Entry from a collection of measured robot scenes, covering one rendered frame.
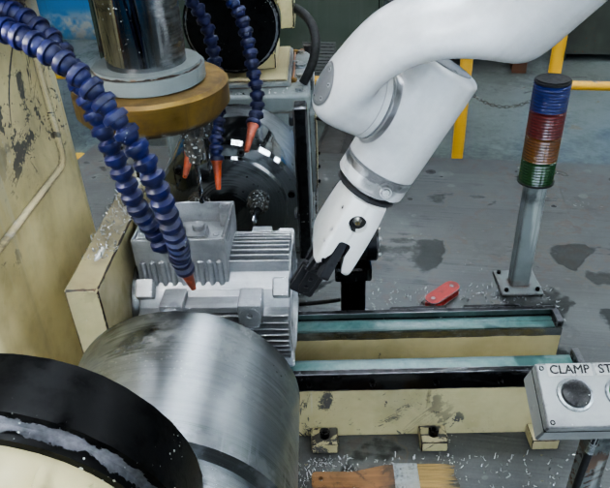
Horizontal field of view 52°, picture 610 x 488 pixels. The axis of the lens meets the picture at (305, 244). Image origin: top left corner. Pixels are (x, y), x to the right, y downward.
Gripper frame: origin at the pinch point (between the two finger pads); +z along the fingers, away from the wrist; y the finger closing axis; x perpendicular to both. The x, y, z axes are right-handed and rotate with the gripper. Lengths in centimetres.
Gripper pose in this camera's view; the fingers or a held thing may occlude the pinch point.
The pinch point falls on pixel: (307, 279)
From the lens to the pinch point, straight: 81.3
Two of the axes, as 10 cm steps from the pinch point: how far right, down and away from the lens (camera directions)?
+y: 0.1, -5.4, 8.4
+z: -4.6, 7.4, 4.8
